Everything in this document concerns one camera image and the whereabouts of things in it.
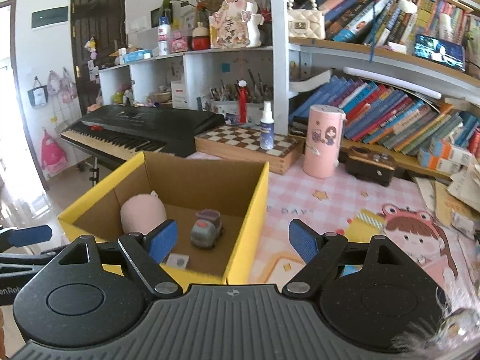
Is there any black electronic keyboard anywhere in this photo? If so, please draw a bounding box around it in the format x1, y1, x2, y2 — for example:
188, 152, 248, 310
60, 106, 224, 164

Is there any wooden chess board box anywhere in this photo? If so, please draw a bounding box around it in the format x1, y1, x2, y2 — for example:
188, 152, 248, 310
194, 125, 303, 175

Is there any brown retro radio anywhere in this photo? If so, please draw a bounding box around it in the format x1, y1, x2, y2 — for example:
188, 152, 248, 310
345, 147, 397, 187

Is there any white charger cube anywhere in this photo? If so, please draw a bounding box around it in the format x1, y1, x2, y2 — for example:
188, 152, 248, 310
166, 253, 190, 270

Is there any white quilted pearl handbag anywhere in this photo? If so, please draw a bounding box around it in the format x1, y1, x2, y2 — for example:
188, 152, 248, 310
287, 0, 326, 40

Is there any yellow cardboard box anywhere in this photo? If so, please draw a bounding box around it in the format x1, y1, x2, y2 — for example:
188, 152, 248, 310
56, 150, 271, 285

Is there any pink cylindrical canister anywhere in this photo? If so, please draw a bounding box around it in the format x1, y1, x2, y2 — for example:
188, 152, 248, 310
304, 104, 346, 179

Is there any pink plush toy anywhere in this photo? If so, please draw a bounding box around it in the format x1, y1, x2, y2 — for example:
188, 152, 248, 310
120, 191, 167, 235

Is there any stack of papers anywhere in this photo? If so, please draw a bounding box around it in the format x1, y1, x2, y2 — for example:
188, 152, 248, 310
448, 164, 480, 211

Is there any white cubby shelf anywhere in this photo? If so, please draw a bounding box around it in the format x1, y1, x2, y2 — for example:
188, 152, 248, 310
99, 47, 273, 109

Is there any pink cartoon table mat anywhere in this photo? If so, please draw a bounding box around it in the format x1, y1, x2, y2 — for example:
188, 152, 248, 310
250, 161, 479, 292

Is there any smartphone on shelf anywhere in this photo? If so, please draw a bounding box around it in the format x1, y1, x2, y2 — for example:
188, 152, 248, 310
414, 34, 465, 72

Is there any white spray bottle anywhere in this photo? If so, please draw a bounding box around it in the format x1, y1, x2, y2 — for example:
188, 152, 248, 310
259, 101, 274, 150

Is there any pink cat figurine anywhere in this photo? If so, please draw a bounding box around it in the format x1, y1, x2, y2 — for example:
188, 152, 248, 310
209, 0, 264, 50

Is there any grey toy car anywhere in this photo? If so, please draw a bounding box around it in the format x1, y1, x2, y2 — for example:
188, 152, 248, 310
190, 209, 223, 249

